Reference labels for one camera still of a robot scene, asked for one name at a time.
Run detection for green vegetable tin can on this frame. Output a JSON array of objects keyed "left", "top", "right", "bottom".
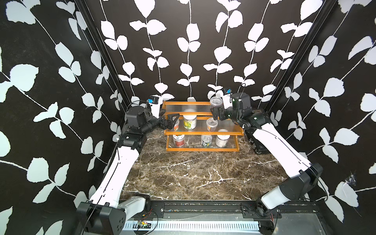
[{"left": 201, "top": 135, "right": 212, "bottom": 147}]

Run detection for white text label jar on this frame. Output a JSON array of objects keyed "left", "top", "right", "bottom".
[{"left": 215, "top": 135, "right": 230, "bottom": 148}]

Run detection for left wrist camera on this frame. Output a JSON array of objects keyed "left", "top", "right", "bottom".
[{"left": 147, "top": 96, "right": 163, "bottom": 118}]

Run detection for orange three-tier shelf rack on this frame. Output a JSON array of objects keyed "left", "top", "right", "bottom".
[{"left": 162, "top": 101, "right": 243, "bottom": 152}]

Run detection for small clear seed jar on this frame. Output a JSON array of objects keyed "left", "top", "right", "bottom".
[{"left": 206, "top": 117, "right": 218, "bottom": 132}]

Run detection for red tomato seed jar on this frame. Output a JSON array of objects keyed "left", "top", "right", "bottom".
[{"left": 173, "top": 135, "right": 185, "bottom": 147}]

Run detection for white green label jar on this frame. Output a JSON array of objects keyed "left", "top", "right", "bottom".
[{"left": 183, "top": 115, "right": 197, "bottom": 130}]

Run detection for small green circuit board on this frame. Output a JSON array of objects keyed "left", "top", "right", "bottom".
[{"left": 135, "top": 221, "right": 152, "bottom": 230}]

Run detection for black flat case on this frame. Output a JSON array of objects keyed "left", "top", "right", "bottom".
[{"left": 244, "top": 129, "right": 270, "bottom": 154}]

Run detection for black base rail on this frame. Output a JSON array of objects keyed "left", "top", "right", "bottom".
[{"left": 146, "top": 200, "right": 319, "bottom": 220}]

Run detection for clear jar purple seeds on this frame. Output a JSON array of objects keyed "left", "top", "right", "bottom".
[{"left": 210, "top": 97, "right": 223, "bottom": 109}]

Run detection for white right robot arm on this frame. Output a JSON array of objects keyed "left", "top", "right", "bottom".
[{"left": 210, "top": 91, "right": 323, "bottom": 213}]

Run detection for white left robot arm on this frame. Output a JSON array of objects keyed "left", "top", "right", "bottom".
[{"left": 76, "top": 104, "right": 180, "bottom": 235}]

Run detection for white slotted cable duct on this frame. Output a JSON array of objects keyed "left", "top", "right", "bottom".
[{"left": 122, "top": 221, "right": 260, "bottom": 233}]

